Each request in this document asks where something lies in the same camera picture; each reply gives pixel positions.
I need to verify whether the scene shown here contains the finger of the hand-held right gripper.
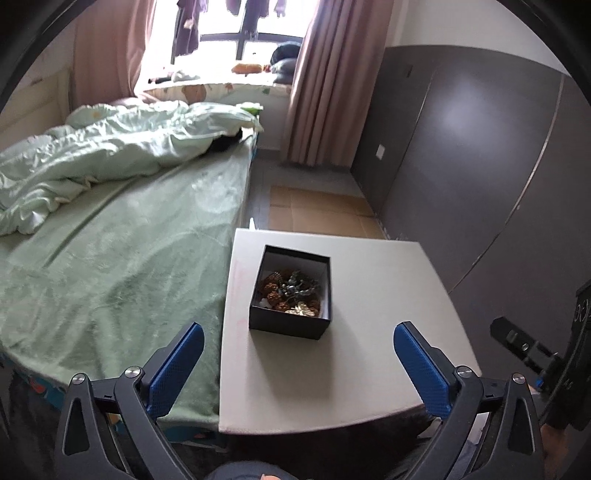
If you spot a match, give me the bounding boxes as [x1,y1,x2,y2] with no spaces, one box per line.
[489,316,563,376]

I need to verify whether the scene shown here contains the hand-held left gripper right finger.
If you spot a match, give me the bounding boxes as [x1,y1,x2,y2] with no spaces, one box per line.
[392,322,543,480]

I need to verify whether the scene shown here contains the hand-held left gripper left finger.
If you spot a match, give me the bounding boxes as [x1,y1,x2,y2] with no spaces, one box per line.
[54,322,206,480]

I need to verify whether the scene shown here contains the black jewelry box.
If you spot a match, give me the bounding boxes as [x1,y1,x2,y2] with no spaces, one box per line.
[248,244,332,341]

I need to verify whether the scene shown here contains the brown seed bead bracelet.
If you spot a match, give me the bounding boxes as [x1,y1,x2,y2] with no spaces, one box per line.
[262,271,322,315]

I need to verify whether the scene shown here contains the black bead bracelet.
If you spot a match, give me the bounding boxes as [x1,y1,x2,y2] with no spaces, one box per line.
[281,271,320,298]

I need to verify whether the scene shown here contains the person's right forearm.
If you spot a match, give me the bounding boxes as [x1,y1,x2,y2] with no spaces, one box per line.
[540,422,574,480]

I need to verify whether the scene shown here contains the bed with green sheet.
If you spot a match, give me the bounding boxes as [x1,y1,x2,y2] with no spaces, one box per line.
[0,134,257,428]

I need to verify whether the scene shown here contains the person's leg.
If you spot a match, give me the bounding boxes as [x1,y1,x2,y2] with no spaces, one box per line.
[204,459,297,480]

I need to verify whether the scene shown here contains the flat cardboard sheet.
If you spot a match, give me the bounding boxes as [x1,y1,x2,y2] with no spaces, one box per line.
[269,185,385,239]

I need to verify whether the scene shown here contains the black cloth on bed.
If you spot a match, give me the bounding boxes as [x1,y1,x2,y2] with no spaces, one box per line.
[207,129,244,154]

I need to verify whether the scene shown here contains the light green duvet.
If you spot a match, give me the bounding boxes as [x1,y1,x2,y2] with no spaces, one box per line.
[0,100,265,237]

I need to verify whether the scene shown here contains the cream printed sill cushion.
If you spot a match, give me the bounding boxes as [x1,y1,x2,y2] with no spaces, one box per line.
[147,81,293,105]

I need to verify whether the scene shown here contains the pink curtain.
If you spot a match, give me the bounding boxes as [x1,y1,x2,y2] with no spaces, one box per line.
[73,0,158,101]
[281,0,387,168]

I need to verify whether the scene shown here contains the dark pillows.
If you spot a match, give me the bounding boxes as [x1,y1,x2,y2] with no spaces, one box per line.
[270,41,304,85]

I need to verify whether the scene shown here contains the hanging dark clothes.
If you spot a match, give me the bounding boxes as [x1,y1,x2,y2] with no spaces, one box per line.
[172,0,297,57]

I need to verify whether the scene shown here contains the window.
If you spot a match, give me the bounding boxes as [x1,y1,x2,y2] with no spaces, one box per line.
[139,0,319,88]

